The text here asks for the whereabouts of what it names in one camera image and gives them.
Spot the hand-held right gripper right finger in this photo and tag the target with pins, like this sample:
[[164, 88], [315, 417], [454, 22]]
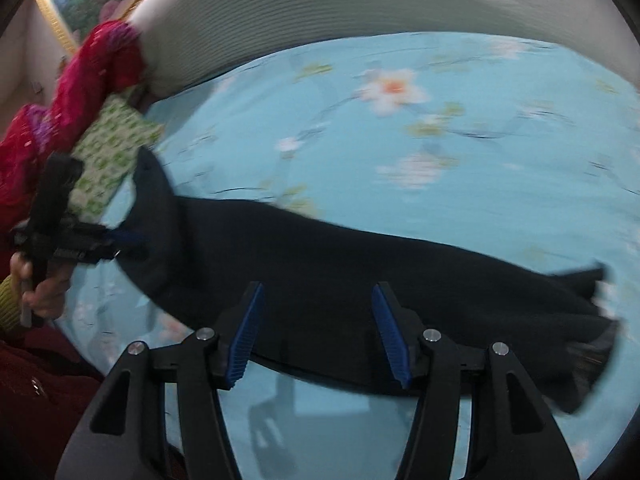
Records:
[[392, 340]]

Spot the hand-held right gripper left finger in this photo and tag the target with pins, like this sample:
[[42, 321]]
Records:
[[247, 332]]

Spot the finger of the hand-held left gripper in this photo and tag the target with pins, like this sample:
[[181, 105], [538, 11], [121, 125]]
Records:
[[111, 254], [125, 239]]

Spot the black pants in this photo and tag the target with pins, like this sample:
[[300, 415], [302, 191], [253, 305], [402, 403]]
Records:
[[325, 260]]

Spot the person's left forearm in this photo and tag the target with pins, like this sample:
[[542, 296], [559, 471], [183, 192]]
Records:
[[7, 307]]

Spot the person's left hand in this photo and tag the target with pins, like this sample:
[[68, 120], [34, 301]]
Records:
[[47, 300]]

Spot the green checked pillow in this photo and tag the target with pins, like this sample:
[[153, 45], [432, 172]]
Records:
[[110, 145]]

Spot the red patterned quilt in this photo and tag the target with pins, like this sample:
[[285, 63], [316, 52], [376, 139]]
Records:
[[95, 75]]

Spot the blue floral bed sheet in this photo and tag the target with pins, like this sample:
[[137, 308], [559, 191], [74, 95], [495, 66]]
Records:
[[475, 185]]

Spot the person's dark red clothing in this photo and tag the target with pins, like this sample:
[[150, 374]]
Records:
[[30, 410]]

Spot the grey striped pillow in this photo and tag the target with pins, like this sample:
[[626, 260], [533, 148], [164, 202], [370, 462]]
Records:
[[350, 0]]

